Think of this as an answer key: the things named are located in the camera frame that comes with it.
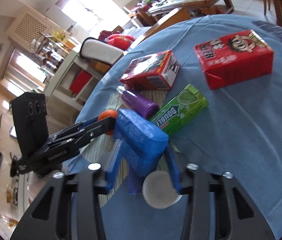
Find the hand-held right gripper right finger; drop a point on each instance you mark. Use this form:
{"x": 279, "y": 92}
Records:
{"x": 173, "y": 170}

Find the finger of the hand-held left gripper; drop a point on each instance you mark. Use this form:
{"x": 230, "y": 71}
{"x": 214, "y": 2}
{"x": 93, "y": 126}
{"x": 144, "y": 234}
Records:
{"x": 89, "y": 122}
{"x": 98, "y": 128}

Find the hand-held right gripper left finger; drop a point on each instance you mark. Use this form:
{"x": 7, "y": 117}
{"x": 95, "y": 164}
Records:
{"x": 112, "y": 165}

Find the orange ball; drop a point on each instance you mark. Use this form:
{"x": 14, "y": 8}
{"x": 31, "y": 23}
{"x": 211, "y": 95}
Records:
{"x": 107, "y": 115}

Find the white round disc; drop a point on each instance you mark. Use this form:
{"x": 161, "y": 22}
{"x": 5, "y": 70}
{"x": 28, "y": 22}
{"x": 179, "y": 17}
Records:
{"x": 159, "y": 190}

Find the blue tissue pack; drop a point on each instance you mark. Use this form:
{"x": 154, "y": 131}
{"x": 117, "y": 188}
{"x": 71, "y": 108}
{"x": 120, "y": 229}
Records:
{"x": 141, "y": 142}

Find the red storage box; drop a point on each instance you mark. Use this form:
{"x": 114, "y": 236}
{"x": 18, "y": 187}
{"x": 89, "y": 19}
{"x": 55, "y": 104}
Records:
{"x": 81, "y": 82}

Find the white shelf unit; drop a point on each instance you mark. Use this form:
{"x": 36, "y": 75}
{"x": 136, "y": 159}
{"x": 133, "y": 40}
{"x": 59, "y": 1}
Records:
{"x": 68, "y": 80}

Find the purple bottle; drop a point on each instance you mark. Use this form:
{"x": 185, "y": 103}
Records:
{"x": 138, "y": 102}

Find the curtained side window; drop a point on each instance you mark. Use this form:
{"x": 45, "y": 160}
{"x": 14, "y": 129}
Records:
{"x": 21, "y": 65}

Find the glass liquor bottle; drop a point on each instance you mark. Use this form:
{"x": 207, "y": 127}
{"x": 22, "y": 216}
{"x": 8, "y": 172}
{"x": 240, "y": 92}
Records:
{"x": 48, "y": 63}
{"x": 54, "y": 56}

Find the green gum pack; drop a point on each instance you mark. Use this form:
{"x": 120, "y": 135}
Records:
{"x": 181, "y": 110}

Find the white black-edged cushion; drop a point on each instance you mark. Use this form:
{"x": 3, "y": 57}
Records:
{"x": 98, "y": 50}

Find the small red box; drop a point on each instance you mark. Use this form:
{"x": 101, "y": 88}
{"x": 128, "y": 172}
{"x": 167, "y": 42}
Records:
{"x": 148, "y": 72}

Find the red cushion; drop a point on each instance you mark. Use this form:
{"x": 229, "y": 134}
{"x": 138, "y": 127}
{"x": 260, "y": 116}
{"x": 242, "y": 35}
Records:
{"x": 119, "y": 40}

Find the white lattice cabinet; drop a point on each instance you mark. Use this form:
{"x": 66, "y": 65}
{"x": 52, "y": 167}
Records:
{"x": 28, "y": 27}

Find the wooden sofa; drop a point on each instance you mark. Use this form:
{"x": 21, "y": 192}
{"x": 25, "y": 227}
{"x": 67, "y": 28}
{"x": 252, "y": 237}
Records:
{"x": 136, "y": 31}

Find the wide bright window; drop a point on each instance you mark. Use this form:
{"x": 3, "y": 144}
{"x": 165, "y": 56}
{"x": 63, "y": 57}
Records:
{"x": 93, "y": 7}

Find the large red cartoon carton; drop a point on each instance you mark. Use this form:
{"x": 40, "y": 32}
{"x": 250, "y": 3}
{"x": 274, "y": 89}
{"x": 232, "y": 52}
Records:
{"x": 236, "y": 60}

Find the wooden coffee table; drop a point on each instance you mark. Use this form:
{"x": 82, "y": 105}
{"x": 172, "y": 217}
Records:
{"x": 206, "y": 0}

